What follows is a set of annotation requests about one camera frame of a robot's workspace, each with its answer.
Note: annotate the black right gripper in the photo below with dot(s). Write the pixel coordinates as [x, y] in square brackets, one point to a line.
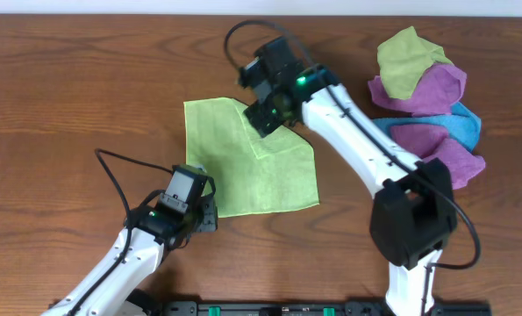
[263, 124]

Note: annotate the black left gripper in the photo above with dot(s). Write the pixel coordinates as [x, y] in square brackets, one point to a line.
[212, 221]

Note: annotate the light green microfiber cloth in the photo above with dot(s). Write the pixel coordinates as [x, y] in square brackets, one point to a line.
[253, 175]

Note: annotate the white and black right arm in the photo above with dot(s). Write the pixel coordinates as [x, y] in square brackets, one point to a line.
[412, 215]

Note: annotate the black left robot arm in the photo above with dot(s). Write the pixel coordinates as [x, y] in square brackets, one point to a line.
[111, 288]

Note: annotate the olive green cloth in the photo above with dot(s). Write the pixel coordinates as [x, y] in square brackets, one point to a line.
[403, 59]

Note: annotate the lower purple cloth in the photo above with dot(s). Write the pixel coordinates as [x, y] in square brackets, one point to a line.
[453, 158]

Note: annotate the purple cloth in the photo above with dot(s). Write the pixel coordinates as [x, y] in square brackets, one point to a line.
[453, 158]
[440, 87]

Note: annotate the upper purple cloth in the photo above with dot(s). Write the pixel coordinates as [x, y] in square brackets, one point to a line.
[440, 87]

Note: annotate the blue cloth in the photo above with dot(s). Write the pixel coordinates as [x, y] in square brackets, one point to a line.
[462, 125]

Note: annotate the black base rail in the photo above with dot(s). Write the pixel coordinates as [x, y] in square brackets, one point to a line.
[351, 308]

